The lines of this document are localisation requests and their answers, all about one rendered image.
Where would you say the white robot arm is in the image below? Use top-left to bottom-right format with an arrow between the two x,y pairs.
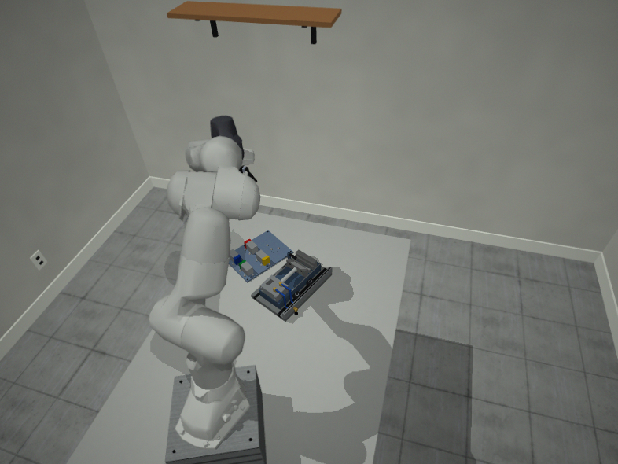
149,116 -> 260,450

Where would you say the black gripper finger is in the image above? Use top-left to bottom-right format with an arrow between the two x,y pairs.
242,165 -> 257,182

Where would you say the grey metal blank with blue end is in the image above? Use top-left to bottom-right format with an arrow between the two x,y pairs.
230,249 -> 242,265

